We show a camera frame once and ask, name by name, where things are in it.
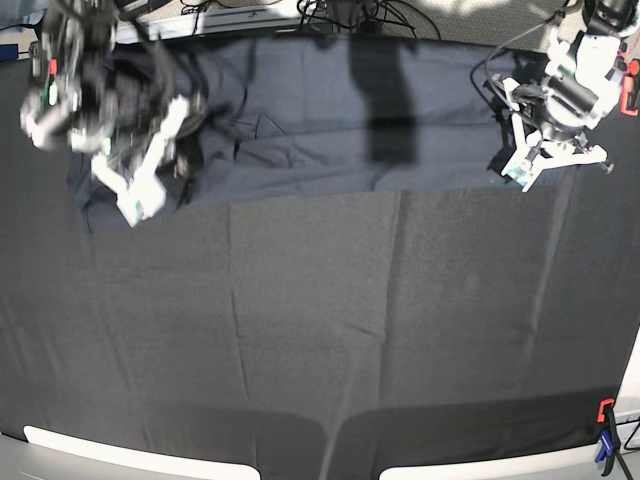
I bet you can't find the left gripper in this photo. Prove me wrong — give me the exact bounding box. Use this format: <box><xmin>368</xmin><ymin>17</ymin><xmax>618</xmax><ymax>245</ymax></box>
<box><xmin>514</xmin><ymin>84</ymin><xmax>600</xmax><ymax>143</ymax></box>

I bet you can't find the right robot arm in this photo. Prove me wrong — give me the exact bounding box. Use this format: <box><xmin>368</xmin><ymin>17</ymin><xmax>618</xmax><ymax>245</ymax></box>
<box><xmin>20</xmin><ymin>1</ymin><xmax>209</xmax><ymax>169</ymax></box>

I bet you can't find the black table cover cloth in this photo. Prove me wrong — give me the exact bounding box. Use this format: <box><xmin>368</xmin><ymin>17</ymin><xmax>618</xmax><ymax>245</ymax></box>
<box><xmin>1</xmin><ymin>62</ymin><xmax>639</xmax><ymax>479</ymax></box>

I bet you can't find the blue orange clamp near right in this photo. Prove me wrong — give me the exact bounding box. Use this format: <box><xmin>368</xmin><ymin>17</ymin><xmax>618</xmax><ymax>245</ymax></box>
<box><xmin>594</xmin><ymin>398</ymin><xmax>634</xmax><ymax>480</ymax></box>

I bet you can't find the dark navy t-shirt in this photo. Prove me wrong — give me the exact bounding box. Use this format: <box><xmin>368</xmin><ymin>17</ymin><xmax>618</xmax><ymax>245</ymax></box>
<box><xmin>67</xmin><ymin>37</ymin><xmax>576</xmax><ymax>234</ymax></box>

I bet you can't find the orange clamp far right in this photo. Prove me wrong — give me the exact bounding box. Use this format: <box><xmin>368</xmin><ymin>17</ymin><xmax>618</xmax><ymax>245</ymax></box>
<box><xmin>620</xmin><ymin>58</ymin><xmax>639</xmax><ymax>117</ymax></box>

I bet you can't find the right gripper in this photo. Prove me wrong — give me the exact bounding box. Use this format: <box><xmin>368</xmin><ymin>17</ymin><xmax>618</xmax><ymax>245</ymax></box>
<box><xmin>72</xmin><ymin>64</ymin><xmax>208</xmax><ymax>165</ymax></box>

